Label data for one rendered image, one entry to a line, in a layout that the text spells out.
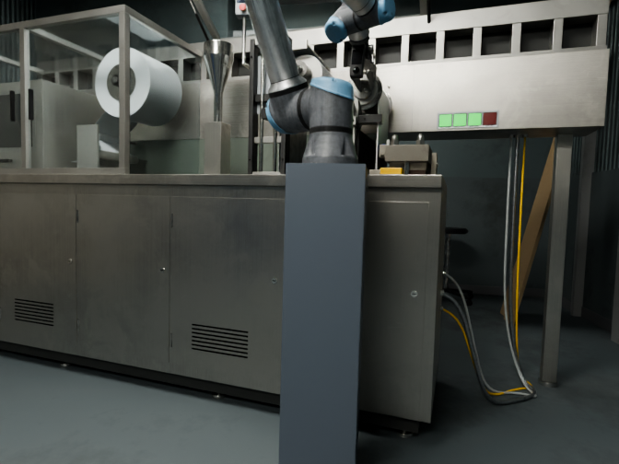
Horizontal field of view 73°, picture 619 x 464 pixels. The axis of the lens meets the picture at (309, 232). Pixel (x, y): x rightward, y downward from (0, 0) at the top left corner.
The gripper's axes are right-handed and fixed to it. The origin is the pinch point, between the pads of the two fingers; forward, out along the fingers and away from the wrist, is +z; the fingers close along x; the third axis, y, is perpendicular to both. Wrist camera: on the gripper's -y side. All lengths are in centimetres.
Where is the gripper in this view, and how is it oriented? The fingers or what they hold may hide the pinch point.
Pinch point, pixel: (366, 89)
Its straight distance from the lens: 168.8
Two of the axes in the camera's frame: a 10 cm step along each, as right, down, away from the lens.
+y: 2.4, -8.0, 5.6
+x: -9.4, -0.5, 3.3
